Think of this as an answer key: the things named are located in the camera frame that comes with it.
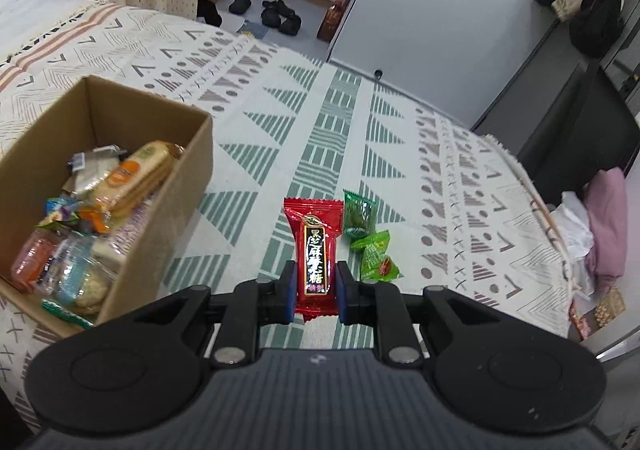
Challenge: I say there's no printed triangle pattern blanket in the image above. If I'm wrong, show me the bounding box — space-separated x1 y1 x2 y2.
0 0 576 436

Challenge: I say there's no long white cake packet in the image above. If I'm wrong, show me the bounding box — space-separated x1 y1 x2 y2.
92 195 162 272

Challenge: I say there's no green cookie packet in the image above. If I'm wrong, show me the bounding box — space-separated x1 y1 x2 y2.
37 235 113 329

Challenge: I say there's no brown cardboard box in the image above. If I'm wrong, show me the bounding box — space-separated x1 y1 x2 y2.
0 75 215 338

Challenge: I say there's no pink cloth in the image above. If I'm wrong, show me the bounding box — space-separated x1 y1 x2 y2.
585 167 629 291

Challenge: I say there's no red gold packet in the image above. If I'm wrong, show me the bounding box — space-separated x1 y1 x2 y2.
570 287 626 341

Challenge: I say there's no clear white sandwich cake packet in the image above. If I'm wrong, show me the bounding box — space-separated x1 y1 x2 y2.
67 145 126 196

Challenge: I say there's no blue snack packet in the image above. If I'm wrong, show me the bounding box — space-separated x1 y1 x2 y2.
44 197 82 227

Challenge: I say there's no orange clear snack packet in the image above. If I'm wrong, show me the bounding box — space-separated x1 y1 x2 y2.
10 225 66 293

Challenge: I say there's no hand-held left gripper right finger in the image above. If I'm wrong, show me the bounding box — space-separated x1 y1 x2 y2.
335 261 502 366

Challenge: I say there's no blue paper sheet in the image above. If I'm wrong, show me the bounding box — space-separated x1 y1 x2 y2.
236 19 268 39

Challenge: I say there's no green candy packet red mark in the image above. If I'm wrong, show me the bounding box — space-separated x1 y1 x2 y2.
350 230 402 282

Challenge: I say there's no orange rice cracker packet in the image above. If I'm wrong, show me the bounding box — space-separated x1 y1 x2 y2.
77 140 186 233

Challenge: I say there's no plain green candy packet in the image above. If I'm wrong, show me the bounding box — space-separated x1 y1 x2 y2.
342 189 377 237

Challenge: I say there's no white crumpled cloth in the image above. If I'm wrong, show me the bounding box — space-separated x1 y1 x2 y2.
552 190 596 262

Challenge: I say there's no black bag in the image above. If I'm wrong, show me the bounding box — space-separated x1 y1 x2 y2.
197 0 223 28

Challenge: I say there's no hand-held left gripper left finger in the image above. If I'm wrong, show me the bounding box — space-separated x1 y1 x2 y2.
132 260 297 367

